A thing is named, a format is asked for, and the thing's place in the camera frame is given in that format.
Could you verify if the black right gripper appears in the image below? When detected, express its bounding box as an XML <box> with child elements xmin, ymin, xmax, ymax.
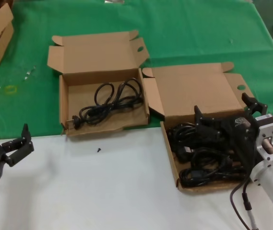
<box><xmin>193</xmin><ymin>92</ymin><xmax>269</xmax><ymax>145</ymax></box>

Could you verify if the black power cord bundle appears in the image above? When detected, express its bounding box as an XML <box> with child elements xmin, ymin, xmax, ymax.
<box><xmin>190</xmin><ymin>146</ymin><xmax>235</xmax><ymax>169</ymax></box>
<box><xmin>167</xmin><ymin>122</ymin><xmax>199</xmax><ymax>160</ymax></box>
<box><xmin>178</xmin><ymin>164</ymin><xmax>248</xmax><ymax>188</ymax></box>
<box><xmin>65</xmin><ymin>77</ymin><xmax>145</xmax><ymax>132</ymax></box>

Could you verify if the large open cardboard box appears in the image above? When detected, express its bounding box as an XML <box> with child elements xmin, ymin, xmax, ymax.
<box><xmin>47</xmin><ymin>30</ymin><xmax>151</xmax><ymax>137</ymax></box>

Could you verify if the clear plastic scrap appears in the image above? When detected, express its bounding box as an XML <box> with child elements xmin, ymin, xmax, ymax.
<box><xmin>23</xmin><ymin>66</ymin><xmax>37</xmax><ymax>81</ymax></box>

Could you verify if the green table cloth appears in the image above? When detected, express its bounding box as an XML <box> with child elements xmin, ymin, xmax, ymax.
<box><xmin>0</xmin><ymin>0</ymin><xmax>273</xmax><ymax>141</ymax></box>

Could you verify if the open cardboard box holding cords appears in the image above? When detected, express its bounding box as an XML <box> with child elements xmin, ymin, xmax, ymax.
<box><xmin>142</xmin><ymin>61</ymin><xmax>256</xmax><ymax>192</ymax></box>

